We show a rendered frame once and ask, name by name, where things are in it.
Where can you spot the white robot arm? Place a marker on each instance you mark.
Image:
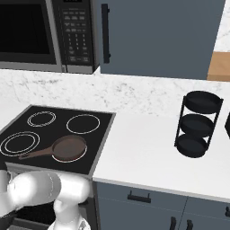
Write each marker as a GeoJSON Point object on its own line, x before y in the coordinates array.
{"type": "Point", "coordinates": [36, 187]}

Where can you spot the brown frying pan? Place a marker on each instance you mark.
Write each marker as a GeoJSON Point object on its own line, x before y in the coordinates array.
{"type": "Point", "coordinates": [67, 148]}

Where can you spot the black glass hob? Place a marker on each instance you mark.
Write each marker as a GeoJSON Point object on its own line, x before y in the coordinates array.
{"type": "Point", "coordinates": [57, 131]}

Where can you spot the blue-grey drawer front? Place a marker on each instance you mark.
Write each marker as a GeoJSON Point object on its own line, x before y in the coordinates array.
{"type": "Point", "coordinates": [140, 194]}
{"type": "Point", "coordinates": [209, 206]}

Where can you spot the blue-grey base cupboard door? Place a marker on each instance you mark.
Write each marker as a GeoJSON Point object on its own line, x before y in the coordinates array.
{"type": "Point", "coordinates": [137, 217]}
{"type": "Point", "coordinates": [206, 223]}

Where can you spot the black and silver microwave oven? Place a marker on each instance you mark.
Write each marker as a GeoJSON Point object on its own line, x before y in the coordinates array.
{"type": "Point", "coordinates": [45, 33]}

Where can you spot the black object at worktop edge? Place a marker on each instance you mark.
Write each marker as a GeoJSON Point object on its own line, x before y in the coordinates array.
{"type": "Point", "coordinates": [227, 124]}

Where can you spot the light wooden shelf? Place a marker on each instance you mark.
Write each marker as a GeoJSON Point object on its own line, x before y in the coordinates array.
{"type": "Point", "coordinates": [220, 67]}

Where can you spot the blue-grey wall cupboard door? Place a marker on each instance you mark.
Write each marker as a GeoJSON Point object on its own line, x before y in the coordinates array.
{"type": "Point", "coordinates": [161, 36]}

